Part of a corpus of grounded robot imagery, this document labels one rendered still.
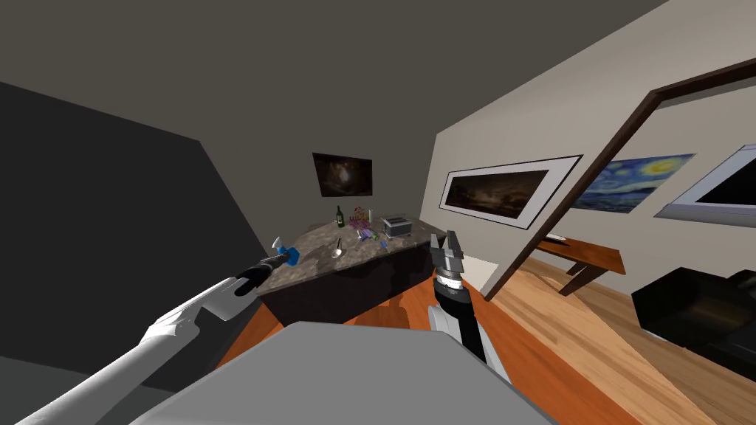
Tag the blue starry night painting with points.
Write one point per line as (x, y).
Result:
(635, 184)

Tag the dark unframed wall picture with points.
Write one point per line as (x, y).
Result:
(343, 175)

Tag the pink flower bunch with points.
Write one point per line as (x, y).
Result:
(358, 217)

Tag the white-framed landscape picture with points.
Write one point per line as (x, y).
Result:
(508, 192)

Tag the green wine bottle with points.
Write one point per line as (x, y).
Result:
(339, 218)

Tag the white-framed window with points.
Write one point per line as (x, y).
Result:
(714, 192)

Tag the black sofa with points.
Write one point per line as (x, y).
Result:
(697, 316)

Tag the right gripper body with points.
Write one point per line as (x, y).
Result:
(449, 262)

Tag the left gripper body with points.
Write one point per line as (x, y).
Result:
(276, 261)

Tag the blue spray bottle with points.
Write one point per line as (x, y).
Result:
(292, 256)

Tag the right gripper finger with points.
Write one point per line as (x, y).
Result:
(436, 242)
(454, 242)

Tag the brown wooden table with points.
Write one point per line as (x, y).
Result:
(590, 255)

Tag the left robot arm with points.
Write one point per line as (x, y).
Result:
(177, 327)

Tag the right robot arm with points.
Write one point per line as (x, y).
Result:
(460, 313)

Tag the dark stone-topped kitchen island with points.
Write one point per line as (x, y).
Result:
(348, 283)

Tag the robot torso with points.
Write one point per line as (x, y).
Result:
(348, 378)

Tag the silver toaster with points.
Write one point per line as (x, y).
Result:
(397, 226)

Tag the silver goblet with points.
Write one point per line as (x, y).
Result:
(337, 249)

